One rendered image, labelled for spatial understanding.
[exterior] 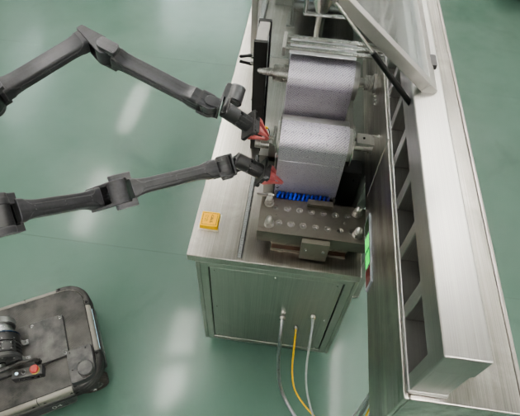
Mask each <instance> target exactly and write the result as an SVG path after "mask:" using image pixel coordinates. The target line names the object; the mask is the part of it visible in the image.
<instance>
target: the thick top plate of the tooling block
mask: <svg viewBox="0 0 520 416"><path fill-rule="evenodd" d="M265 199H266V196H263V197H262V203H261V208H260V213H259V219H258V228H257V240H264V241H271V242H277V243H289V244H296V245H301V241H302V239H315V240H322V241H329V242H330V247H329V249H334V250H341V251H348V252H354V253H365V223H366V209H362V217H361V218H355V217H353V215H352V212H353V211H354V210H355V208H352V207H346V206H333V209H332V210H328V209H321V208H314V207H308V206H307V202H306V201H293V200H287V199H280V198H274V205H273V206H272V207H267V206H265V204H264V201H265ZM269 215H270V216H272V218H273V220H274V226H273V227H272V228H266V227H265V226H264V222H265V219H266V218H267V216H269ZM356 227H361V228H362V232H363V234H362V238H361V239H354V238H353V236H352V233H353V231H354V230H355V229H356Z"/></svg>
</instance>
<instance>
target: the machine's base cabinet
mask: <svg viewBox="0 0 520 416"><path fill-rule="evenodd" d="M196 272H197V279H198V285H199V291H200V298H201V309H202V315H203V321H204V328H205V334H206V337H211V338H222V339H228V340H234V341H240V342H246V343H257V344H264V345H270V346H276V347H277V344H278V336H279V328H280V320H279V317H280V316H285V317H286V321H284V325H283V334H282V341H281V347H287V348H293V344H294V336H295V330H294V326H298V330H296V340H295V349H300V350H306V351H307V350H308V345H309V340H310V327H311V318H310V316H311V315H312V314H314V315H315V316H316V317H315V319H314V327H313V334H312V340H311V346H310V351H311V352H324V353H328V351H329V348H330V346H331V344H332V342H333V339H334V337H335V335H336V333H337V331H338V328H339V326H340V324H341V322H342V320H343V317H344V315H345V313H346V311H347V308H348V306H349V304H350V302H351V300H352V297H353V295H354V293H355V291H356V289H357V286H358V284H359V282H356V281H344V280H338V279H331V278H325V277H312V276H306V275H300V274H294V273H287V272H275V271H268V270H262V269H256V268H249V267H237V266H231V265H224V264H218V263H212V262H200V261H196Z"/></svg>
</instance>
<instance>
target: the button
mask: <svg viewBox="0 0 520 416"><path fill-rule="evenodd" d="M219 221H220V213H216V212H209V211H203V212H202V216H201V222H200V228H202V229H214V230H217V229H218V225H219Z"/></svg>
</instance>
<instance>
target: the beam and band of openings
mask: <svg viewBox="0 0 520 416"><path fill-rule="evenodd" d="M422 3H423V12H424V16H425V21H426V27H427V32H428V40H429V45H430V50H431V54H430V57H431V62H432V66H433V69H434V74H435V79H436V84H437V92H435V93H434V94H432V93H425V92H421V91H420V90H419V89H418V88H417V87H416V86H415V85H414V84H413V83H412V82H411V81H410V80H409V79H408V78H407V77H406V76H405V75H404V74H403V73H402V72H401V71H400V70H399V69H398V68H397V67H396V66H395V65H394V64H393V63H392V62H391V61H390V60H389V59H388V58H387V57H386V56H385V55H384V56H385V64H386V66H387V67H388V69H389V70H390V71H391V72H392V73H393V75H394V76H395V78H396V79H397V81H398V82H399V84H400V85H401V86H402V88H403V89H404V90H405V91H406V93H407V94H408V95H409V97H410V98H411V101H410V104H409V106H408V105H407V103H406V102H405V101H404V99H403V98H402V97H401V96H400V94H399V93H398V92H397V90H396V89H395V87H394V86H393V85H392V83H391V82H390V80H389V79H388V78H387V77H386V76H385V81H386V94H387V106H388V119H389V132H390V156H391V168H392V181H393V193H394V206H395V230H396V243H397V255H398V268H399V292H400V305H401V318H402V330H403V343H404V367H405V379H406V392H407V393H408V394H414V395H425V396H431V397H437V398H443V399H446V398H448V397H449V394H450V393H451V392H452V391H453V390H454V389H456V388H457V387H458V386H460V385H461V384H463V383H464V382H465V381H467V380H468V379H469V378H471V377H476V376H478V375H479V374H480V373H481V372H482V371H484V370H485V369H486V368H488V367H489V366H491V365H492V364H493V363H494V361H493V356H492V352H491V347H490V342H489V334H488V329H487V325H486V320H485V312H484V307H483V302H482V298H481V294H480V285H479V280H478V276H477V271H476V266H475V258H474V254H473V249H472V244H471V240H470V231H469V227H468V222H467V218H466V209H465V204H464V200H463V195H462V190H461V182H460V178H459V173H458V168H457V164H456V155H455V151H454V146H453V142H452V137H451V129H450V124H449V120H448V114H447V106H446V102H445V97H444V92H443V88H442V80H441V75H440V70H439V66H438V61H437V53H436V48H435V44H434V39H433V31H432V26H431V22H430V16H429V12H428V4H427V0H422Z"/></svg>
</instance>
